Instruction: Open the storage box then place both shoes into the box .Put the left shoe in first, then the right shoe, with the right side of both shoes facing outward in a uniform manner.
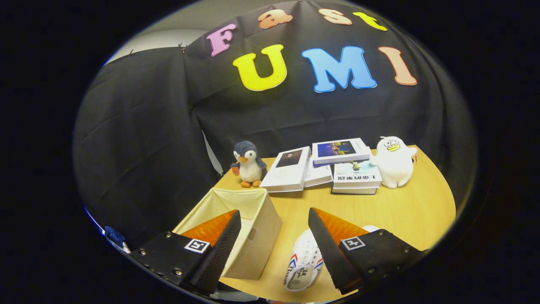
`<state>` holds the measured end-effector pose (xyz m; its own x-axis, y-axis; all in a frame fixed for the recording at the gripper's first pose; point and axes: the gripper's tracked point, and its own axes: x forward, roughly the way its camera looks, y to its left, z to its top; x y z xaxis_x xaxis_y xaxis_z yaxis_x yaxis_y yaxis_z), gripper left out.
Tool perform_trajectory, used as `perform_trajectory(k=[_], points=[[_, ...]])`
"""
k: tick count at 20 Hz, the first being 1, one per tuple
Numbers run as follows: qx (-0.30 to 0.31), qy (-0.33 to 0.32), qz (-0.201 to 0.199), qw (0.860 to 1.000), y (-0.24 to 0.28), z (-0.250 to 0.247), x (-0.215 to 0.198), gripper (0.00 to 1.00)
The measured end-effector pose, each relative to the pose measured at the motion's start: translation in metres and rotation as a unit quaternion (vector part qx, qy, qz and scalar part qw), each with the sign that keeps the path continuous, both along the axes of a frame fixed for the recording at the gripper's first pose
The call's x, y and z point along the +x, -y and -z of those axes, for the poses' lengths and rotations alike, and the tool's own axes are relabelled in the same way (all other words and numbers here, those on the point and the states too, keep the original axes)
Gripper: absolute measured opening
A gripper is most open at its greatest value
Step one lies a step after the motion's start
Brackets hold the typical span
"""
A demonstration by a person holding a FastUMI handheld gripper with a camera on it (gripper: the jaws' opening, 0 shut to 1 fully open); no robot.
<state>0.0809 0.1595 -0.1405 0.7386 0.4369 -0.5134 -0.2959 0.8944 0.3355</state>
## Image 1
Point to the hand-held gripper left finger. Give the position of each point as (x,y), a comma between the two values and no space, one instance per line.
(219,253)

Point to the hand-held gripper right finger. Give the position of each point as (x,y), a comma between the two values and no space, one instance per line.
(333,253)

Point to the white canvas shoe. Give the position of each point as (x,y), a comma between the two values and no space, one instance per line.
(371,228)
(303,264)

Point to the beige fabric storage box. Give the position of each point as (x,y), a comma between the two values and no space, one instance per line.
(253,219)

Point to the thick white book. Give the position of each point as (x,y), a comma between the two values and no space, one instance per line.
(354,191)

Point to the thick book with teal cover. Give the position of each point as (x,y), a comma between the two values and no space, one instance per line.
(356,175)

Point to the white book with dark portrait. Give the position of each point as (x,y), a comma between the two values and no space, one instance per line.
(289,173)

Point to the grey white penguin plush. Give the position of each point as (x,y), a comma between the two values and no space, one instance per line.
(249,166)

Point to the white book with blue picture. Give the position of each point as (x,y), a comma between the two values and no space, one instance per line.
(337,150)

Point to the blue cloth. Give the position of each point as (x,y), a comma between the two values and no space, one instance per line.
(114,236)

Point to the white duck plush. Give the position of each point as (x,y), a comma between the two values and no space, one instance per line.
(394,162)

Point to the black backdrop cloth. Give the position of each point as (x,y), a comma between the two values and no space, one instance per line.
(147,147)

